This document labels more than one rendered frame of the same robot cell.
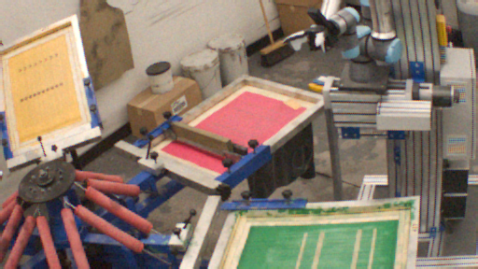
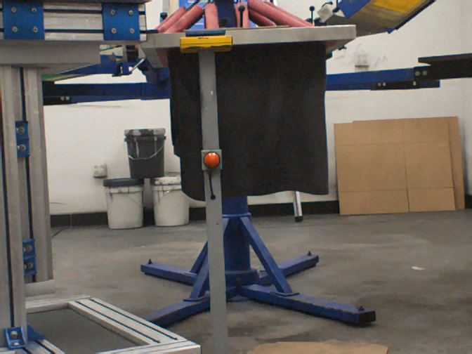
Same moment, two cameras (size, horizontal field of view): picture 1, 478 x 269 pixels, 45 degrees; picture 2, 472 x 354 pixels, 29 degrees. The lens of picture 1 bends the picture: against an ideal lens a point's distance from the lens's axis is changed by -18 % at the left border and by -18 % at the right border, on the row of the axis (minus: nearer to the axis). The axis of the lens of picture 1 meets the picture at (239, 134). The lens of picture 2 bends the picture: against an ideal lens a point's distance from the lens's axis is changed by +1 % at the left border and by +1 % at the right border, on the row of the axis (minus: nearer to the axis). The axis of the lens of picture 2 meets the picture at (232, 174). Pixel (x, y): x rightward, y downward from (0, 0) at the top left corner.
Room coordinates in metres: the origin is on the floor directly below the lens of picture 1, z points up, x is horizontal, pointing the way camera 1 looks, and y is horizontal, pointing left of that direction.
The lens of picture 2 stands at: (4.57, -2.25, 0.73)
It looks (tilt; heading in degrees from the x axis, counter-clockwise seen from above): 3 degrees down; 129
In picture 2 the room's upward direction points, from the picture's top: 3 degrees counter-clockwise
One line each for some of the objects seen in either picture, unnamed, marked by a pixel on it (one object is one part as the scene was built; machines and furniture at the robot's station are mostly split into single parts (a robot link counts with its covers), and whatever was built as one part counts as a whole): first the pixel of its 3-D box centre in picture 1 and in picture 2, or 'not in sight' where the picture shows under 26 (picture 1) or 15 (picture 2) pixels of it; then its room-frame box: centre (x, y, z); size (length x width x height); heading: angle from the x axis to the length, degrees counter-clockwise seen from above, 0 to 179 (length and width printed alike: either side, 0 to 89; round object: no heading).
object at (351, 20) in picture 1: (345, 20); not in sight; (2.23, -0.48, 1.65); 0.11 x 0.08 x 0.09; 132
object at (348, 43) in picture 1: (345, 41); not in sight; (2.24, -0.47, 1.55); 0.11 x 0.08 x 0.11; 42
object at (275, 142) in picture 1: (234, 125); (240, 49); (2.81, 0.01, 0.97); 0.79 x 0.58 x 0.04; 131
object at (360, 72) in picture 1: (363, 65); not in sight; (2.51, -0.59, 1.31); 0.15 x 0.15 x 0.10
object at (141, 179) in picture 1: (145, 179); not in sight; (2.44, 0.44, 1.02); 0.17 x 0.06 x 0.05; 131
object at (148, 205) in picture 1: (172, 188); not in sight; (2.52, 0.34, 0.89); 1.24 x 0.06 x 0.06; 131
